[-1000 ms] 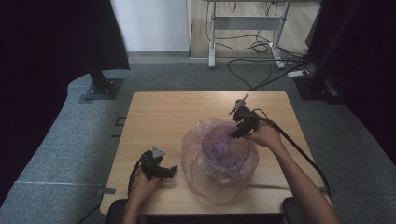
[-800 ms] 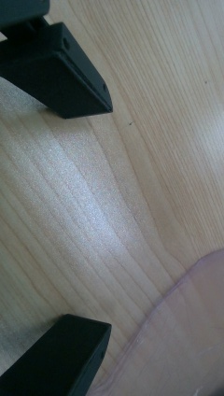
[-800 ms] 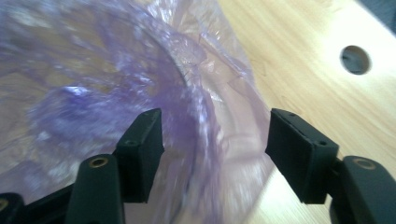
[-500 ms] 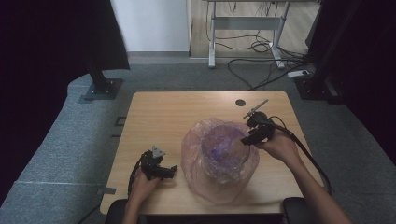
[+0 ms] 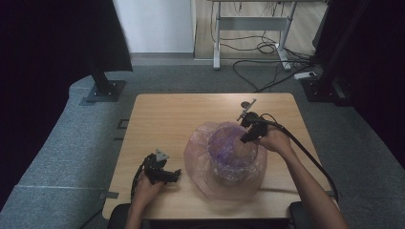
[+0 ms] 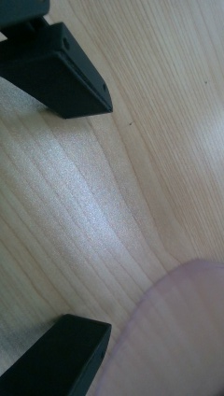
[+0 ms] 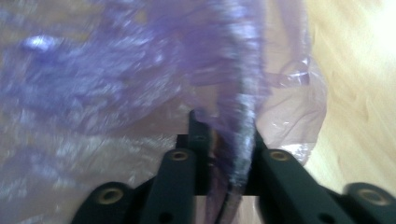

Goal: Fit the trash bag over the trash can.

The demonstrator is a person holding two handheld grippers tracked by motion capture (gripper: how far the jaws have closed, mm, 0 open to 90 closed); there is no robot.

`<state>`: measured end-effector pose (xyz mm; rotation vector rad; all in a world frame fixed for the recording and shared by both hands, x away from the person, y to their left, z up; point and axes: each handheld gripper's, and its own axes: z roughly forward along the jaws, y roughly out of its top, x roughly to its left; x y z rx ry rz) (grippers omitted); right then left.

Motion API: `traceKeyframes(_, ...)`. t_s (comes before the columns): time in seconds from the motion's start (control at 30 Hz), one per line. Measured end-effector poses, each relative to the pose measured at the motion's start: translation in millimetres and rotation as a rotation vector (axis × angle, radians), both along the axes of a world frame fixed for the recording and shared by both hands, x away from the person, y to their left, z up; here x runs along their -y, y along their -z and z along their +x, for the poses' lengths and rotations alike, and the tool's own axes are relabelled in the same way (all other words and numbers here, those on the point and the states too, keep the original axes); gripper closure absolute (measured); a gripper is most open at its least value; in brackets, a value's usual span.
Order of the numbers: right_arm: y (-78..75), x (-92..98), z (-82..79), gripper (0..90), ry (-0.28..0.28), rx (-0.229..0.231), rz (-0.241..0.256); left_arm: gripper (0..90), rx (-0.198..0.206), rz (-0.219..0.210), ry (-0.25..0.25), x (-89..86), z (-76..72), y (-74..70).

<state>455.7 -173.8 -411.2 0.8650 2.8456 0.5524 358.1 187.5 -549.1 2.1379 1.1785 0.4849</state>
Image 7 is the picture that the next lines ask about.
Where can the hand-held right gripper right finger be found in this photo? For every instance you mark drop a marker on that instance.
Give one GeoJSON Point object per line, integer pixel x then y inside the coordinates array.
{"type": "Point", "coordinates": [257, 155]}

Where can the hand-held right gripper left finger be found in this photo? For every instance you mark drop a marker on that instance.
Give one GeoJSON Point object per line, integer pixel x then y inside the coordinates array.
{"type": "Point", "coordinates": [199, 146]}

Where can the purple plastic bag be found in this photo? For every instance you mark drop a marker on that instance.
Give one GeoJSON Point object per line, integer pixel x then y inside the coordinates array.
{"type": "Point", "coordinates": [124, 77]}

